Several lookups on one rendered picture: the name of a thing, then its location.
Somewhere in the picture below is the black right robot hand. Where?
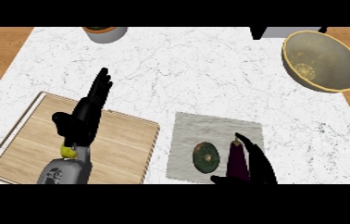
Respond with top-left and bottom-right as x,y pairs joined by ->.
209,132 -> 279,185

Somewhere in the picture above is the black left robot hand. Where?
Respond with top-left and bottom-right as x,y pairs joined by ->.
50,67 -> 115,148

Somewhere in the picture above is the purple eggplant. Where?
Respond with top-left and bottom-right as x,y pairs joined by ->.
225,137 -> 251,183

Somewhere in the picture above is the grey placemat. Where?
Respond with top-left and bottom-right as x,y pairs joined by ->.
165,111 -> 267,184

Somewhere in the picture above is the grey bowl with yellow rim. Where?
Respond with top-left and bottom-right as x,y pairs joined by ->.
280,30 -> 350,93

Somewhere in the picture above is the dark green round vegetable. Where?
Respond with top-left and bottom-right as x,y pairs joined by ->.
191,141 -> 221,175

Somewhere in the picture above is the wooden cutting board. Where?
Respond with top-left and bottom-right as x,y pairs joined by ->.
0,91 -> 160,185

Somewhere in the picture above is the yellow-green fruit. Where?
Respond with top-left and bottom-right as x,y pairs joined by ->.
59,144 -> 78,159

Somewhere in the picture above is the grey pot with orange rim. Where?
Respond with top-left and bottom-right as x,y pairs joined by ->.
82,26 -> 128,44

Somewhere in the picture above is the grey appliance with black parts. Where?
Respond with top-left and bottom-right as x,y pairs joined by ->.
248,26 -> 329,41

